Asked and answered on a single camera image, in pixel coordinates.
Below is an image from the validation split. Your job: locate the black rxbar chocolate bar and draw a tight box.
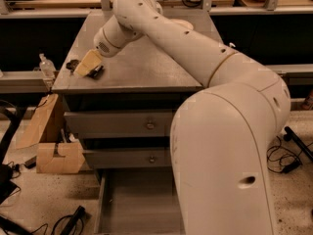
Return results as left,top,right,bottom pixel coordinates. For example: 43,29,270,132
66,60,104,79

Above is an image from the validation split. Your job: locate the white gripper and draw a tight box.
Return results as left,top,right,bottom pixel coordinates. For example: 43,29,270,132
74,28,121,76

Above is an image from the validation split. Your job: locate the black stand leg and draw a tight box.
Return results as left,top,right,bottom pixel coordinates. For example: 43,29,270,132
284,126,313,163

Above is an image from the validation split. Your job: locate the brown cardboard box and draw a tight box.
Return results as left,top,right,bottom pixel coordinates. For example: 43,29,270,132
16,94,85,174

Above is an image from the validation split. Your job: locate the black device bottom left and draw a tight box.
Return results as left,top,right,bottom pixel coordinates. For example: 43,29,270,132
51,206,86,235

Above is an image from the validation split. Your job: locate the white bowl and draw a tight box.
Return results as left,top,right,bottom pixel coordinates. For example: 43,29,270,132
171,19,194,30

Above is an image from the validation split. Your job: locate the black cable on floor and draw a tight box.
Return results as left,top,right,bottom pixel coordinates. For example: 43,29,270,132
266,134,303,175

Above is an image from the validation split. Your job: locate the black chair at left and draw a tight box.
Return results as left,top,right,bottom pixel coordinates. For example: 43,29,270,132
0,100,23,205

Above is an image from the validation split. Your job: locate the clear plastic bottle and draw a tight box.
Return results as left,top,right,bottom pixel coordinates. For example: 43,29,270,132
39,53,56,78

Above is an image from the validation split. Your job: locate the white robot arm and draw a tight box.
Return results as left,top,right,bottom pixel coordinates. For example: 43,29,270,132
94,0,291,235

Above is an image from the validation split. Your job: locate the grey open bottom drawer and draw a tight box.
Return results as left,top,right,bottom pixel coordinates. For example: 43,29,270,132
94,167,185,235

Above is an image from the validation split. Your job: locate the grey top drawer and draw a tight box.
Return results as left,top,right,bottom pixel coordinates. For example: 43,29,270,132
65,110,173,139

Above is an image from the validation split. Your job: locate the grey middle drawer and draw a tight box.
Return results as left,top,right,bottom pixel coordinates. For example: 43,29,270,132
83,148,171,169

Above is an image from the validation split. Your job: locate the grey drawer cabinet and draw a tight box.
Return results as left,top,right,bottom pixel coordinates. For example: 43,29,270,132
52,9,245,181

